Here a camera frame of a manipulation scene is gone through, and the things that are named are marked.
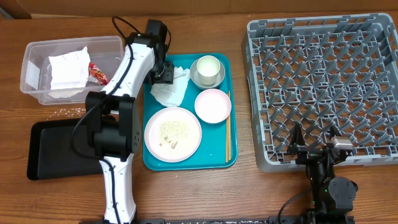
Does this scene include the teal serving tray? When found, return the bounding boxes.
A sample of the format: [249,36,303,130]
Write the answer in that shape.
[142,53,239,171]

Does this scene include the red snack wrapper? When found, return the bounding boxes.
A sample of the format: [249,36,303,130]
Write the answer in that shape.
[88,62,109,85]

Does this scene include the large pink plate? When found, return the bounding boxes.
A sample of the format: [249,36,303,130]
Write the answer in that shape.
[144,107,202,162]

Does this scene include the grey dishwasher rack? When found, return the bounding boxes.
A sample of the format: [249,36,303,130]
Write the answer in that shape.
[243,13,397,172]

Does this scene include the white paper napkin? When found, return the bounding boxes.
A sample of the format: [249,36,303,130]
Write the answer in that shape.
[49,47,91,98]
[150,67,190,107]

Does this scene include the wooden chopstick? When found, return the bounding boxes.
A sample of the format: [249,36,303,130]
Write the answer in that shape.
[225,116,230,163]
[228,90,232,162]

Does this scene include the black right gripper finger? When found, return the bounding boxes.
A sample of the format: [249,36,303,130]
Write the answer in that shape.
[287,122,305,154]
[329,125,341,138]

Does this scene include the spilled rice grains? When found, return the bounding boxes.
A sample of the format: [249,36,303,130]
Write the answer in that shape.
[47,108,86,120]

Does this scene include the wooden chopstick left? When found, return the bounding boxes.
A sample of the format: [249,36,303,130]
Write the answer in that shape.
[225,116,230,163]

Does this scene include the wooden chopstick right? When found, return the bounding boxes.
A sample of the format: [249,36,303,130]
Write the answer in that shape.
[228,90,232,162]

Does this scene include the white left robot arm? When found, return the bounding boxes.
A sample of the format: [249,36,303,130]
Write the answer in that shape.
[70,19,174,223]

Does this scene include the black tray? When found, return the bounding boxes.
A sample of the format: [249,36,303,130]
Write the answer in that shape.
[27,118,102,180]

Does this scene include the clear plastic bin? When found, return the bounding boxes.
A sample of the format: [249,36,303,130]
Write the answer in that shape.
[20,36,124,105]

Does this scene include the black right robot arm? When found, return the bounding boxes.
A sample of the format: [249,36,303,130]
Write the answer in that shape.
[277,123,358,223]

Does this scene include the pale green cup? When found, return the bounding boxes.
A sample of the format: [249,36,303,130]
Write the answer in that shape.
[197,55,221,85]

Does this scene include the grey metal bowl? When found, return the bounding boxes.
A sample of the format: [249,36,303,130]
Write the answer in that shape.
[190,58,225,90]

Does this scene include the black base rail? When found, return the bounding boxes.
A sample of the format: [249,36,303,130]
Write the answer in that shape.
[79,215,355,224]

